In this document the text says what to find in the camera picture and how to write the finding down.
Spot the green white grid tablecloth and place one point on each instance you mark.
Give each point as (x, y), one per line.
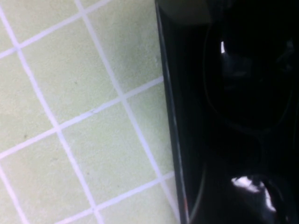
(70, 116)

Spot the black glasses case printed side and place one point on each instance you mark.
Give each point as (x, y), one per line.
(184, 116)

